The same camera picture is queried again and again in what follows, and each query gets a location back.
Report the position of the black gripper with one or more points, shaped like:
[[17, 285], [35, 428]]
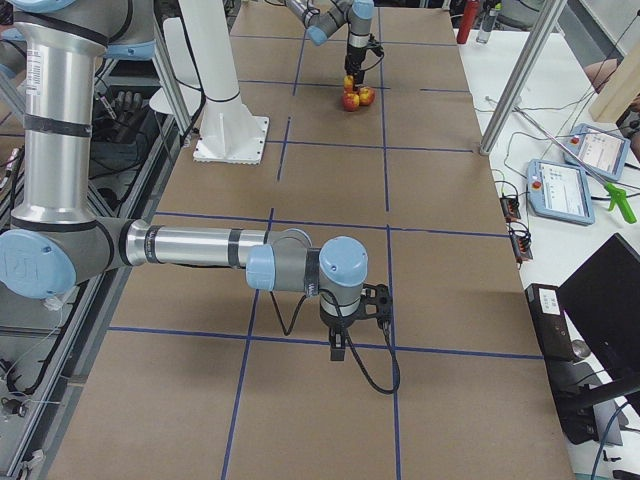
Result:
[[334, 320], [354, 56]]

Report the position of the lone red yellow apple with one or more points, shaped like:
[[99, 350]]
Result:
[[349, 84]]

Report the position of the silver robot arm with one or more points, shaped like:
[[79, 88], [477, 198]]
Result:
[[320, 26], [55, 242]]

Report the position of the red yellow apple side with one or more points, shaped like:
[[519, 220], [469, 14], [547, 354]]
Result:
[[366, 95]]

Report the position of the red yellow apple front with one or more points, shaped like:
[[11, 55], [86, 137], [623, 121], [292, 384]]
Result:
[[350, 101]]

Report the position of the red bottle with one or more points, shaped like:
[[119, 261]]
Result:
[[467, 21]]

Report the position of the clear water bottle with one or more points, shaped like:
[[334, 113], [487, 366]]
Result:
[[490, 12]]

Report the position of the orange black connector board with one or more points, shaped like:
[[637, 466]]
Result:
[[510, 208]]

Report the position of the near teach pendant tablet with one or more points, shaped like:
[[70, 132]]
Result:
[[559, 191]]

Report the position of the teach pendant tablet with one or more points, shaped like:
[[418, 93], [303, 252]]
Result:
[[604, 151], [559, 191]]

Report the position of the black computer box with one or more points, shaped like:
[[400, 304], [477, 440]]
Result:
[[565, 360]]

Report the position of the far teach pendant tablet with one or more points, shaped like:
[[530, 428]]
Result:
[[604, 151]]

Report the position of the wooden beam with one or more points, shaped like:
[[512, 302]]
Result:
[[620, 90]]

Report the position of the black monitor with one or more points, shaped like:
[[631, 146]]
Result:
[[601, 299]]

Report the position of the white pedestal column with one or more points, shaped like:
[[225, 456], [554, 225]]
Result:
[[200, 53]]

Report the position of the aluminium frame post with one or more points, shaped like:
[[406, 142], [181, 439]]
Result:
[[527, 59]]

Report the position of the green handled reacher grabber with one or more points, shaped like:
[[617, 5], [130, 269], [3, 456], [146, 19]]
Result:
[[618, 196]]

